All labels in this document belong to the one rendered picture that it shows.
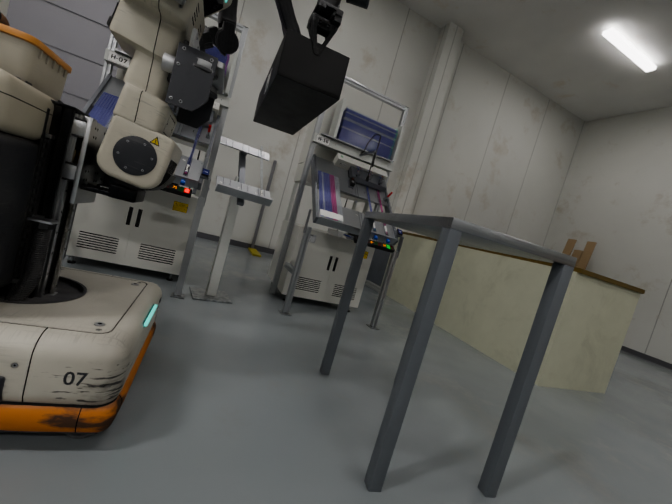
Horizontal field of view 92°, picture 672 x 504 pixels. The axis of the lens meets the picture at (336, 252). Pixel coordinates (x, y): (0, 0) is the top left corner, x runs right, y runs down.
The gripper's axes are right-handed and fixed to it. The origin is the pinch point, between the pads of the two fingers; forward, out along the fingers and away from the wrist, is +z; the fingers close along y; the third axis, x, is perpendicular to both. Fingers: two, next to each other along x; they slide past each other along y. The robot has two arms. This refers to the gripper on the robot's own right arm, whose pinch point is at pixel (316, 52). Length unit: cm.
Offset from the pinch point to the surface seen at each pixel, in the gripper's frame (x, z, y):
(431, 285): -42, 50, -16
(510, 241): -62, 33, -19
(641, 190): -689, -168, 293
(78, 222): 89, 80, 160
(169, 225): 39, 69, 160
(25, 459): 41, 110, -3
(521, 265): -222, 33, 106
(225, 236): 3, 66, 142
